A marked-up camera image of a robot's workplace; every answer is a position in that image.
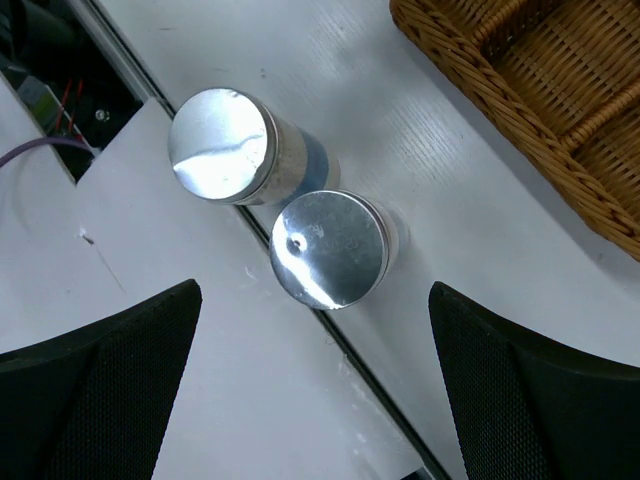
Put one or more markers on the silver-capped blue-label jar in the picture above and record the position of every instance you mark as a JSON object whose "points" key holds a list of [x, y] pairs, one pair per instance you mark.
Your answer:
{"points": [[329, 249], [228, 147]]}

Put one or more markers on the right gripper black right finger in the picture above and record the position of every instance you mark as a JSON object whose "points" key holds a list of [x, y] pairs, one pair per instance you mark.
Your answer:
{"points": [[528, 407]]}

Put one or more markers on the brown wicker basket tray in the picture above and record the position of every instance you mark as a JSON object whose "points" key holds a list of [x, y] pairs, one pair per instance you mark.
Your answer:
{"points": [[559, 80]]}

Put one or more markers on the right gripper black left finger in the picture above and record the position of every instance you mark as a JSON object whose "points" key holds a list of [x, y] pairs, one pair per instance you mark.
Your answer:
{"points": [[95, 403]]}

